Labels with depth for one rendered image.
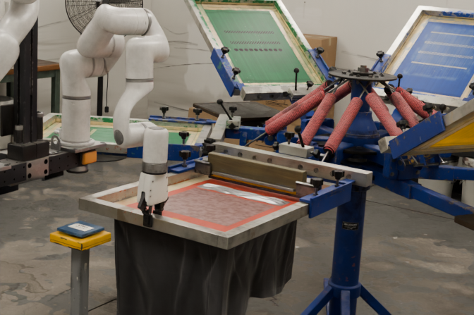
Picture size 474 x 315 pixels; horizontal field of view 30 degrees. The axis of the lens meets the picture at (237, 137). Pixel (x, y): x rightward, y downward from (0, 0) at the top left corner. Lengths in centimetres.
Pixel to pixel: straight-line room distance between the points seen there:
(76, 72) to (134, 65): 31
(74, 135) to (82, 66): 23
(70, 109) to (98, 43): 26
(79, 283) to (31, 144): 46
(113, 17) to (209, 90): 566
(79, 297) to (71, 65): 75
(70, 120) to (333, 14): 488
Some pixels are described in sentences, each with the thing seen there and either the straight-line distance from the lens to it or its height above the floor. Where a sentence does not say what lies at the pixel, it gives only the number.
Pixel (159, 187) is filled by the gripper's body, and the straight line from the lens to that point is 270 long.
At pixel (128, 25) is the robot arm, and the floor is 156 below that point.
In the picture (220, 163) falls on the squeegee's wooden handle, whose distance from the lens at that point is 327.
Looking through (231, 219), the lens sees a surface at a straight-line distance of 285.
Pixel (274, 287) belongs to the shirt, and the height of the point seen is 69.
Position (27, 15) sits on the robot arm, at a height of 158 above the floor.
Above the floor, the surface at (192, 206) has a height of 96.
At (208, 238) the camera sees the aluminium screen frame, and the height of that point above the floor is 97.
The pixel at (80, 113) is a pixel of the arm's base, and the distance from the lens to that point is 296.
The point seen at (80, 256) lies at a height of 89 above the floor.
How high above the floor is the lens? 180
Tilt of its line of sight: 12 degrees down
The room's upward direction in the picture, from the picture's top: 3 degrees clockwise
